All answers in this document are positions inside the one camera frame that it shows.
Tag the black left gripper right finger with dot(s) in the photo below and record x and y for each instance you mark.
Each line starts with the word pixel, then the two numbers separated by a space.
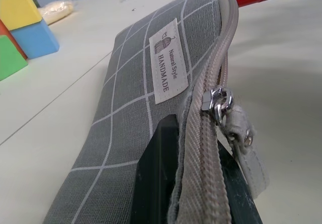
pixel 236 196

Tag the green toy block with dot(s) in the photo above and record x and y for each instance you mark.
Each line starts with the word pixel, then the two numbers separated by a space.
pixel 11 60

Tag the blue toy block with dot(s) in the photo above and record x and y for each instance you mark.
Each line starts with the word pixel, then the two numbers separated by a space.
pixel 35 41

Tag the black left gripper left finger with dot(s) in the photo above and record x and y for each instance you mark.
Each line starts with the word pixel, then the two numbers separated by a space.
pixel 156 173

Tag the orange toy block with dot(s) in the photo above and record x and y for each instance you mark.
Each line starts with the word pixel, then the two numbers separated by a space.
pixel 6 32

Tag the clear bag with cream contents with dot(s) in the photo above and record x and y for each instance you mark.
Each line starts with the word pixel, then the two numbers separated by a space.
pixel 56 11

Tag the yellow toy block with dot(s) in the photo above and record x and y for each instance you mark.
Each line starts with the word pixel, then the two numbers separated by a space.
pixel 18 5

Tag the grey grid zipper pouch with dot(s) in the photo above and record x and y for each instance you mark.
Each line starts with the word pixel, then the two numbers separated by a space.
pixel 125 88

